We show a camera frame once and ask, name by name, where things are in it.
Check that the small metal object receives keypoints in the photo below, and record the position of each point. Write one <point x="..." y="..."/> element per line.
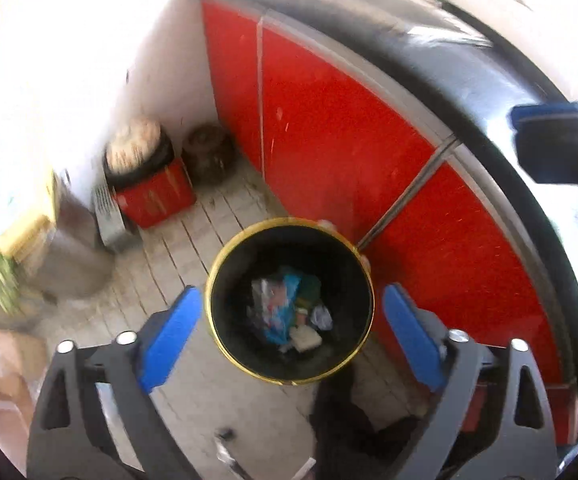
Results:
<point x="226" y="447"/>

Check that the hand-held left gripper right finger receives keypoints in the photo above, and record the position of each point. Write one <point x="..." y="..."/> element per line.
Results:
<point x="414" y="342"/>

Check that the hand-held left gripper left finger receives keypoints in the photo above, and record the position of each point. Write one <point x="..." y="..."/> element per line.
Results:
<point x="169" y="342"/>

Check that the black pot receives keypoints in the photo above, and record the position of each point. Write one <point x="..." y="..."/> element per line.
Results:
<point x="134" y="172"/>

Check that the dark green packet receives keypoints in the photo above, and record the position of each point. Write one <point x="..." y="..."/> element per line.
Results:
<point x="310" y="287"/>

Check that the red box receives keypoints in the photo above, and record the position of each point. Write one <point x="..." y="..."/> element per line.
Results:
<point x="156" y="202"/>

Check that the white crumpled plastic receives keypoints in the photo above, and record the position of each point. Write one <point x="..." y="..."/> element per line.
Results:
<point x="321" y="316"/>

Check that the round beige woven lid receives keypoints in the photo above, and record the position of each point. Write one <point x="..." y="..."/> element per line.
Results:
<point x="134" y="140"/>

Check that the cardboard box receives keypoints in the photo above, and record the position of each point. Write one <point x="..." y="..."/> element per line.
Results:
<point x="4" y="365"/>

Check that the black bin with gold rim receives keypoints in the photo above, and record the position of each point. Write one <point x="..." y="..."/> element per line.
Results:
<point x="236" y="310"/>

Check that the silver blue foil wrapper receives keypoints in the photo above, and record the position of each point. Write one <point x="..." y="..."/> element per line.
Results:
<point x="264" y="295"/>

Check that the blue snack packet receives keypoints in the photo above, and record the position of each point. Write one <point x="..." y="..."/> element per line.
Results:
<point x="281" y="321"/>

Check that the grey metal bin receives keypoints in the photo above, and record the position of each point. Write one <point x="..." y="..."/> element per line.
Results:
<point x="74" y="255"/>

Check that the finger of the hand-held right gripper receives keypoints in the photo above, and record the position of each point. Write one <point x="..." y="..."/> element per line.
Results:
<point x="544" y="115"/>

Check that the beige white block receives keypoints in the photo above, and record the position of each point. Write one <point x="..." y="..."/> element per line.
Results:
<point x="305" y="338"/>

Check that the brown clay jar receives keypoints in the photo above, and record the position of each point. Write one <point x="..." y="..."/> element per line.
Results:
<point x="209" y="152"/>

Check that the grey metal rack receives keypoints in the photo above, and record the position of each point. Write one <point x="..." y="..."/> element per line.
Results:
<point x="111" y="220"/>

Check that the yellow container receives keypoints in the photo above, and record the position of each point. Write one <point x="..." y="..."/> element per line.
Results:
<point x="29" y="225"/>

